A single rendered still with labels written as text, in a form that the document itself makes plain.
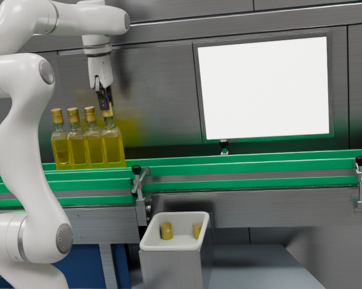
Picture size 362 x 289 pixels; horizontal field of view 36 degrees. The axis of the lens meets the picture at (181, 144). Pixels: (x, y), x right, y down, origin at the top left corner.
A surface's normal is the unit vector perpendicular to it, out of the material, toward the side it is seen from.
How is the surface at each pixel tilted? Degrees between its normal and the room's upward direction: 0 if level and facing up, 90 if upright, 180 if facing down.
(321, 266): 90
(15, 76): 77
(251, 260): 0
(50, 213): 57
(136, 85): 90
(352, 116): 90
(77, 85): 90
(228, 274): 0
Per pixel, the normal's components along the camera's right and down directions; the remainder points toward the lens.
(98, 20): 0.41, 0.12
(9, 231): -0.36, -0.37
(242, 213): -0.18, 0.32
